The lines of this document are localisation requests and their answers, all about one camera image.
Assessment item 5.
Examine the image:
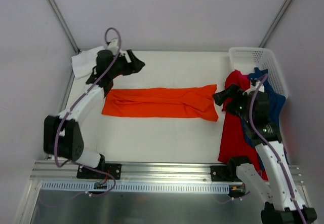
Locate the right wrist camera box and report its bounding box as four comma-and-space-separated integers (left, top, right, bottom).
246, 79, 265, 94

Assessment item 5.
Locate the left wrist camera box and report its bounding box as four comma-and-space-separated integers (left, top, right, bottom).
106, 38, 121, 55

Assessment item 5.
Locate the aluminium mounting rail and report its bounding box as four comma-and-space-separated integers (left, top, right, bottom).
29, 161, 304, 184

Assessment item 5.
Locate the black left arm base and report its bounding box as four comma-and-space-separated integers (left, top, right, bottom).
76, 163, 122, 180

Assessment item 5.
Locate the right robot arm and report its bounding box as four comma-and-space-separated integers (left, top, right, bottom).
213, 81, 317, 223

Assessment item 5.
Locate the white slotted cable duct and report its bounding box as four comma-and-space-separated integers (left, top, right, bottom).
41, 181, 230, 194

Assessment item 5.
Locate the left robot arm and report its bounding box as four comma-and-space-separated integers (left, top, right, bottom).
43, 49, 145, 178

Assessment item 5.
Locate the orange t shirt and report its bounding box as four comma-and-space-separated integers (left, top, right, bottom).
102, 85, 218, 122

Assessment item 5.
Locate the white folded t shirt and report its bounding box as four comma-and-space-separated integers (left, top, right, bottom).
71, 46, 104, 79

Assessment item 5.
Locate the blue t shirt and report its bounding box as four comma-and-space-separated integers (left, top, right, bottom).
241, 67, 286, 171

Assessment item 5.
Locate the red t shirt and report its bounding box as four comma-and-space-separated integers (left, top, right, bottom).
218, 70, 268, 181

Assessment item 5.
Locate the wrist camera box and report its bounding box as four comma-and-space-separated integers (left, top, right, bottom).
246, 79, 265, 94
106, 38, 121, 55

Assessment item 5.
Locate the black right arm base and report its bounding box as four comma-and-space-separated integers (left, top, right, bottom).
210, 165, 240, 182

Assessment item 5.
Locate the white plastic basket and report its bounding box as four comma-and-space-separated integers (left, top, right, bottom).
228, 47, 289, 98

